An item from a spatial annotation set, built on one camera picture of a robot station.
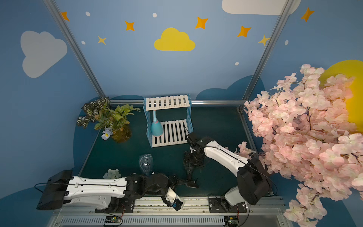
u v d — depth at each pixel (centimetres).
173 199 56
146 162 82
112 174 72
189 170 79
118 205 66
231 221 72
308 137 43
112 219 72
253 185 43
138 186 55
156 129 96
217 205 74
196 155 70
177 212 74
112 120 79
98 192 46
